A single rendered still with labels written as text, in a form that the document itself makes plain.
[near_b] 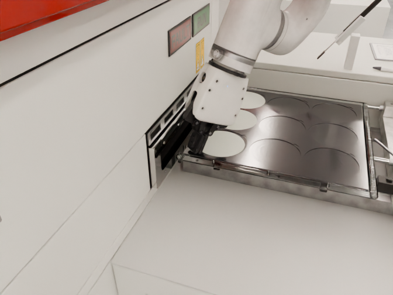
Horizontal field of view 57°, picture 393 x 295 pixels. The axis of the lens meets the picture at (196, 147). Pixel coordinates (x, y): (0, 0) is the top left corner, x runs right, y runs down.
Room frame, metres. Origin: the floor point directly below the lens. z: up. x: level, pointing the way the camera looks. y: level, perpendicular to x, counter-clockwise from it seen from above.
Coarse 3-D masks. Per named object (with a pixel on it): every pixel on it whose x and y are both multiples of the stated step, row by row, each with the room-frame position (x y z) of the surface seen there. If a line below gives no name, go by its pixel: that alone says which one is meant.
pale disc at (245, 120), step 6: (240, 114) 0.76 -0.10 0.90; (246, 114) 0.76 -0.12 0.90; (252, 114) 0.76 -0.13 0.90; (240, 120) 0.73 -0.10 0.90; (246, 120) 0.73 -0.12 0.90; (252, 120) 0.73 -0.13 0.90; (228, 126) 0.70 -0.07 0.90; (234, 126) 0.70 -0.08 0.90; (240, 126) 0.70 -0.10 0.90; (246, 126) 0.70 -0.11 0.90; (252, 126) 0.70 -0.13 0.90
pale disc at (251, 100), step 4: (248, 92) 0.88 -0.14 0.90; (252, 92) 0.88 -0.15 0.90; (244, 96) 0.86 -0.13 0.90; (248, 96) 0.86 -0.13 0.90; (252, 96) 0.86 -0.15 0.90; (256, 96) 0.86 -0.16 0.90; (260, 96) 0.86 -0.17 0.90; (244, 100) 0.83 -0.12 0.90; (248, 100) 0.83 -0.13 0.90; (252, 100) 0.83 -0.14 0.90; (256, 100) 0.83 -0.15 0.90; (260, 100) 0.83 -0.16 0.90; (264, 100) 0.83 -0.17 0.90; (244, 104) 0.81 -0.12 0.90; (248, 104) 0.81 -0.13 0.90; (252, 104) 0.81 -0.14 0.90; (256, 104) 0.81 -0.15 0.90; (260, 104) 0.81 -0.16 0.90; (244, 108) 0.79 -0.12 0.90; (248, 108) 0.79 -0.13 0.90
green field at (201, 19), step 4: (208, 8) 0.87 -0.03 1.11; (200, 12) 0.82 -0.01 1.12; (204, 12) 0.85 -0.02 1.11; (208, 12) 0.87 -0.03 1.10; (196, 16) 0.80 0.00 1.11; (200, 16) 0.82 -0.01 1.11; (204, 16) 0.85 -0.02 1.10; (208, 16) 0.88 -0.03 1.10; (196, 20) 0.80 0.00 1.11; (200, 20) 0.82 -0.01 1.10; (204, 20) 0.85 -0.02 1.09; (208, 20) 0.88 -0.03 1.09; (196, 24) 0.80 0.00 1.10; (200, 24) 0.82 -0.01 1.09; (204, 24) 0.85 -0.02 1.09; (196, 28) 0.80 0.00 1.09; (200, 28) 0.82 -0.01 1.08; (196, 32) 0.80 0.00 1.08
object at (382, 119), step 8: (384, 120) 0.76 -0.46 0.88; (392, 120) 0.76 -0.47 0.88; (384, 128) 0.73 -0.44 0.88; (392, 128) 0.72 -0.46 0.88; (384, 136) 0.70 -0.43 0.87; (392, 136) 0.69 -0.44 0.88; (384, 144) 0.68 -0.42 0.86; (392, 144) 0.66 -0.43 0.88; (384, 152) 0.66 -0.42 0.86; (392, 176) 0.55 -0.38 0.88; (392, 200) 0.50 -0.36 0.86
